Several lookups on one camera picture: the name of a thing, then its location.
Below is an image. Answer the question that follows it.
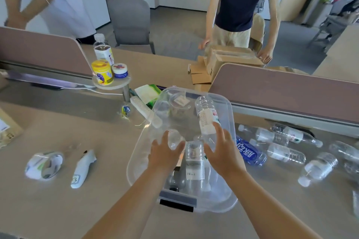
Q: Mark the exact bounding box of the person's left forearm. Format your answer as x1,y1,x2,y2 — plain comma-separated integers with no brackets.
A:
82,163,177,239

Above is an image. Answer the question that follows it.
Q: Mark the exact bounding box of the person's right hand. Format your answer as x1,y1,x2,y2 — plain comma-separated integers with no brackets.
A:
203,122,247,180

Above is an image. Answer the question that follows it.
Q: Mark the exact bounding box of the white handheld controller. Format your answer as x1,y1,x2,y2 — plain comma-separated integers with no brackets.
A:
70,149,97,189

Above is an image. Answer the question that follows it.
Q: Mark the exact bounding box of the brown cardboard box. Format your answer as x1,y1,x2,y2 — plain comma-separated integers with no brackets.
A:
206,45,266,81

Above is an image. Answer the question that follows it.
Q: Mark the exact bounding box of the clear plastic storage bin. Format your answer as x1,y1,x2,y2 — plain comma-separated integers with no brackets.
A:
126,86,238,214

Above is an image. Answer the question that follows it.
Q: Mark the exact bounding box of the grey office chair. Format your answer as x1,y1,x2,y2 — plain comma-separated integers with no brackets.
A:
106,0,156,55

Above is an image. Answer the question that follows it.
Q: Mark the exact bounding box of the blue labelled bottle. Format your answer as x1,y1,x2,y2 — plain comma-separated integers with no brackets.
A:
235,134,267,167

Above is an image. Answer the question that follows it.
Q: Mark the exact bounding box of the cardboard box white label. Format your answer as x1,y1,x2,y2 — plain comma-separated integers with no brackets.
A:
0,107,24,149

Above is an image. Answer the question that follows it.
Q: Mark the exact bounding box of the beige wooden cabinet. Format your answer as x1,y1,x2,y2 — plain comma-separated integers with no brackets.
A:
313,24,359,84

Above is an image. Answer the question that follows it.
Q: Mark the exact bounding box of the white label drink bottle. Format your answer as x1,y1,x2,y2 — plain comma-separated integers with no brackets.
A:
93,33,115,66

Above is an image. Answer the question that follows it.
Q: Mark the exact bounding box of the pile of clear water bottles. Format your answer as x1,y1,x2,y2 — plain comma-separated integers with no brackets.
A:
238,122,359,218

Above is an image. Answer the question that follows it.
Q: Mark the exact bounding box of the person's left hand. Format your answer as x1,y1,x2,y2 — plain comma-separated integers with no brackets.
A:
148,130,186,174

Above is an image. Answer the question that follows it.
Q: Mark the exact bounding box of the person's right forearm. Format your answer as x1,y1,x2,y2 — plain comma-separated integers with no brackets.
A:
224,168,325,239

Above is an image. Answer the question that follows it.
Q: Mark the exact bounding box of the beige desk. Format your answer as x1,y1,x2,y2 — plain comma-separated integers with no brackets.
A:
0,44,359,239

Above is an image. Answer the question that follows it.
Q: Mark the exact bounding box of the yellow plastic jar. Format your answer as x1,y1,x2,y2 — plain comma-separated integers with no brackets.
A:
91,60,114,86

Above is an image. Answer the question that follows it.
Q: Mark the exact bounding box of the white tape roll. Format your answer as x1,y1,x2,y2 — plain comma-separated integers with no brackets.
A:
24,151,64,180

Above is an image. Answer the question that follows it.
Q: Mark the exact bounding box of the white jar blue lid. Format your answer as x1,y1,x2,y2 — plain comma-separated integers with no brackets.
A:
111,63,129,79

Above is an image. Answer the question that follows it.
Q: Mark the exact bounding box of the grey planter with plants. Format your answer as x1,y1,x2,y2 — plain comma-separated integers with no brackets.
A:
306,0,334,27

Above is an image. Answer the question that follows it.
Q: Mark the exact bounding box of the brown desk divider panel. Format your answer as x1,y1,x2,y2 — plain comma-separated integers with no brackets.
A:
209,63,359,138
0,26,93,79

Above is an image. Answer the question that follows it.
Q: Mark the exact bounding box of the clear plastic cup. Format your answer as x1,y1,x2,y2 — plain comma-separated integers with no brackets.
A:
168,93,194,120

